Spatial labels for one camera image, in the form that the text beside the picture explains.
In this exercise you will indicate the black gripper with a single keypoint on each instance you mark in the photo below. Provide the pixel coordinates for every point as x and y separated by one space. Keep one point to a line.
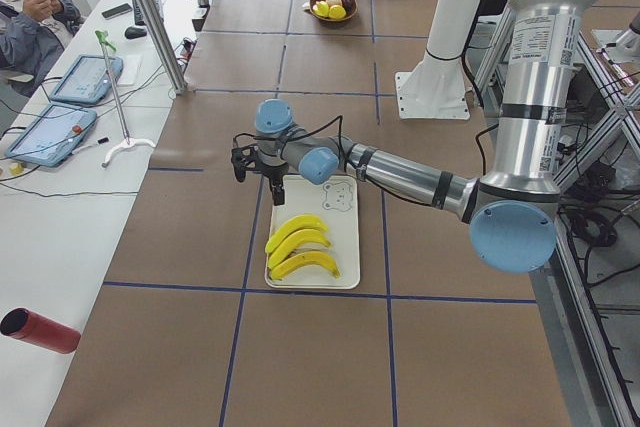
273 173

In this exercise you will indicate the yellow banana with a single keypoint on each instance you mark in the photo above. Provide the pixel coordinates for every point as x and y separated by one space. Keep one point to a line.
295 241
299 222
309 258

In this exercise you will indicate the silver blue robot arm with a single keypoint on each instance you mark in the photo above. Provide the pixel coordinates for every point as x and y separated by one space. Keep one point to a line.
509 210

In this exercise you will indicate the brown wicker basket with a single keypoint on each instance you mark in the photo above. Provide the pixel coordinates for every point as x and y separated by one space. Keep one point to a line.
350 6

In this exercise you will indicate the yellow mango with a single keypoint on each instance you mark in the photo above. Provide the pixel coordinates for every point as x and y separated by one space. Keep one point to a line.
337 12

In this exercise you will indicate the yellow star fruit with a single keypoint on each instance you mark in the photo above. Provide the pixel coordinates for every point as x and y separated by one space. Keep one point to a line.
321 9

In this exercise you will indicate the white bear tray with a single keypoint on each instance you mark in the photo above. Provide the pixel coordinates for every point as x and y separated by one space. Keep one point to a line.
336 203

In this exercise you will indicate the reacher grabber stick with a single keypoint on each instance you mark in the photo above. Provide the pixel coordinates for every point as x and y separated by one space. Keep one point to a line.
128 142

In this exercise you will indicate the black computer mouse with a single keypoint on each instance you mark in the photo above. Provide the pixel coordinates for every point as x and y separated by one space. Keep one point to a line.
134 32

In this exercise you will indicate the black smartphone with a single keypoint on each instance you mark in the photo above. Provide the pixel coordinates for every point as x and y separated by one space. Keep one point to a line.
119 10

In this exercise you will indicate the upper blue teach pendant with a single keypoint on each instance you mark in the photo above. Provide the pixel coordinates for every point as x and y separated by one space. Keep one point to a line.
85 83

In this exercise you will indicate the blue teach pendant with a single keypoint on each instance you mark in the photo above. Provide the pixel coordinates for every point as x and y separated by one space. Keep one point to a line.
53 135
85 83

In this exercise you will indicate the lower blue teach pendant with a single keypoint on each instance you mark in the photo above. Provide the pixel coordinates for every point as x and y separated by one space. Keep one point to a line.
53 135

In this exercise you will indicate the red cylinder bottle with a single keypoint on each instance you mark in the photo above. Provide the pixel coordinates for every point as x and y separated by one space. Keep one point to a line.
30 327

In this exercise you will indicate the seated person grey jacket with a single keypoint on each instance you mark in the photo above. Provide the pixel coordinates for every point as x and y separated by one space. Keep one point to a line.
34 34

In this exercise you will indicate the aluminium frame post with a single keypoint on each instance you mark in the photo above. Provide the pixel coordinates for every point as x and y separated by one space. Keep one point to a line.
162 44

